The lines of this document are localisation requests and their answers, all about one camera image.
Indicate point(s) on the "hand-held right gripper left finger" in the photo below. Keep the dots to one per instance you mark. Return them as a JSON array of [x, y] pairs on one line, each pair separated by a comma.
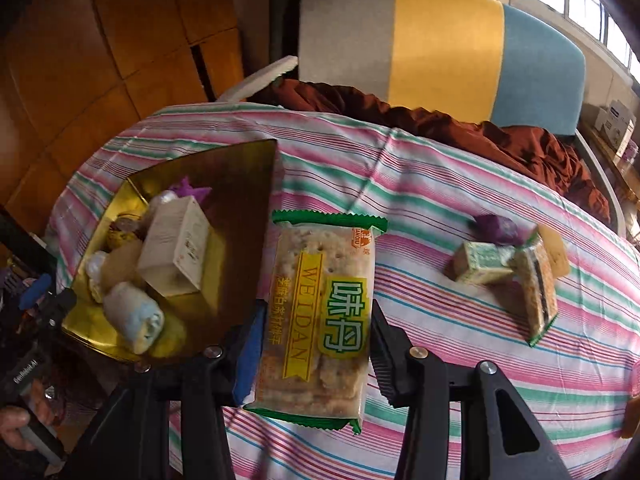
[[250, 355]]

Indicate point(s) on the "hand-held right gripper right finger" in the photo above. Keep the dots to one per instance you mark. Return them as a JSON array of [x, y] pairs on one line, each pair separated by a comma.
[[390, 360]]

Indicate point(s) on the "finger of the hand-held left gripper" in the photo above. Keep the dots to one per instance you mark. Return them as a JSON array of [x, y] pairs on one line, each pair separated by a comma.
[[35, 294]]

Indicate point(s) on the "white towel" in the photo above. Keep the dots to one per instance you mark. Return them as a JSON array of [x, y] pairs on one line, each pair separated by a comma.
[[132, 315]]

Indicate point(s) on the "yellow fuzzy item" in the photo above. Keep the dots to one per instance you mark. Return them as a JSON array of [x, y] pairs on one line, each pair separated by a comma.
[[122, 232]]

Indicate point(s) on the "cracker packet with yellow label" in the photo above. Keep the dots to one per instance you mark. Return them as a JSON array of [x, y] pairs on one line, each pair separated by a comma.
[[320, 270]]

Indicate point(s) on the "white paper box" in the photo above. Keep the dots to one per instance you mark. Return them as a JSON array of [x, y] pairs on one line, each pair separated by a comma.
[[172, 245]]

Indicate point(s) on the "gold-lined gift box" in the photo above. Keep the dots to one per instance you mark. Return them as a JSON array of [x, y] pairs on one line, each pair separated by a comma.
[[235, 200]]

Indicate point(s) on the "person's left hand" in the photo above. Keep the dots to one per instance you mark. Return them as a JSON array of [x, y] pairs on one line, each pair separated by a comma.
[[11, 427]]

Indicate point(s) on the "small green box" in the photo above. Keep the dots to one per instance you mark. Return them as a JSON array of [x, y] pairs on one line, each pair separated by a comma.
[[482, 260]]

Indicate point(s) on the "rice cracker packet black stripe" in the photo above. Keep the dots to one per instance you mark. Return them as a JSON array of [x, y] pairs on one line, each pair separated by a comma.
[[537, 295]]

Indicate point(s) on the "small purple packet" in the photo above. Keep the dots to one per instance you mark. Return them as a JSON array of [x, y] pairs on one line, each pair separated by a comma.
[[492, 227]]

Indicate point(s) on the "yellow sponge block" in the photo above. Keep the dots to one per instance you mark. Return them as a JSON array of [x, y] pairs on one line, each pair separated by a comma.
[[557, 255]]

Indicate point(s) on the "wooden cabinet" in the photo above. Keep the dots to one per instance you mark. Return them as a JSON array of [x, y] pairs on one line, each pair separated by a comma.
[[100, 60]]

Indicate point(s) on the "orange object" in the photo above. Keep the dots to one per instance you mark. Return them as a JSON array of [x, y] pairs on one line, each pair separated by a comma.
[[631, 420]]

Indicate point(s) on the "red-brown cloth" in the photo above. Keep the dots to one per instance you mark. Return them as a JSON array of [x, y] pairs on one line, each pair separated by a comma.
[[525, 150]]

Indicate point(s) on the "wooden side table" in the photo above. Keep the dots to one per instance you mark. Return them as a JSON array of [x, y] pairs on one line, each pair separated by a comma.
[[600, 149]]

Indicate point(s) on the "small pink box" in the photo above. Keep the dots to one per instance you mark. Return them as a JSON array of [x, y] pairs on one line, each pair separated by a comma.
[[632, 152]]

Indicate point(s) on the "grey yellow blue chair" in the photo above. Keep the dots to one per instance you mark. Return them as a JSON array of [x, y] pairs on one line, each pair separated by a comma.
[[445, 45]]

